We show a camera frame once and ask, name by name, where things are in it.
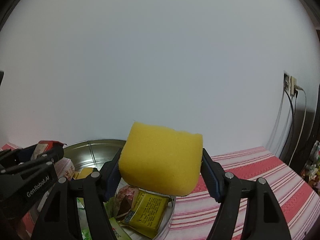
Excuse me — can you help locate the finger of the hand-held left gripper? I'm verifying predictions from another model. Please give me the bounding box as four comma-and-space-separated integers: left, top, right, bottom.
0, 146, 65, 180
0, 145, 38, 167

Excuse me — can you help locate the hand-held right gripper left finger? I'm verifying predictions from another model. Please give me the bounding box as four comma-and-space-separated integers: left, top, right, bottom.
30, 148, 123, 240

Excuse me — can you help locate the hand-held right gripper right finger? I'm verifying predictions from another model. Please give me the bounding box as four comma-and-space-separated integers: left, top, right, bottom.
201, 148, 292, 240

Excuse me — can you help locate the pink brown packet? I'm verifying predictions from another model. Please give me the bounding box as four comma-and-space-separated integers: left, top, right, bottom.
114, 184, 140, 218

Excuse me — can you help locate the yellow sponge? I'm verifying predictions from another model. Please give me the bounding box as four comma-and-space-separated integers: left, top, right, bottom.
118, 121, 203, 197
72, 167, 93, 180

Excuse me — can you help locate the red foil packet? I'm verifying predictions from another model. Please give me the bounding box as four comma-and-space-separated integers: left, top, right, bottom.
31, 140, 67, 160

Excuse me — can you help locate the round metal tin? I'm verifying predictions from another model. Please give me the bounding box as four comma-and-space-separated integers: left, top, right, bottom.
30, 139, 177, 240

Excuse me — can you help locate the green box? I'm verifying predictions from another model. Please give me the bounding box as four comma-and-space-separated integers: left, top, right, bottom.
108, 217, 134, 240

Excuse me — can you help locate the yellow packet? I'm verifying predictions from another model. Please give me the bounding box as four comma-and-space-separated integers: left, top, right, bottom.
124, 189, 173, 239

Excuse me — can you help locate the red striped cloth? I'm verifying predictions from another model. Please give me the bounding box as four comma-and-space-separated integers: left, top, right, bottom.
0, 142, 318, 240

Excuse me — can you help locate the pile of colourful items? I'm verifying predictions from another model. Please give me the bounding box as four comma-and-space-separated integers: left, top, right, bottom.
301, 140, 320, 188

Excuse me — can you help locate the black cable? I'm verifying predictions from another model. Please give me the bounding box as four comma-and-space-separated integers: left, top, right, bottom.
279, 91, 297, 159

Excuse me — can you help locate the white cable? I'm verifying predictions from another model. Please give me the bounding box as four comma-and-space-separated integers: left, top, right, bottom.
287, 86, 307, 167

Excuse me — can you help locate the wall socket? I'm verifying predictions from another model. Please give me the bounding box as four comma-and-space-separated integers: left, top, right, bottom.
284, 72, 298, 95

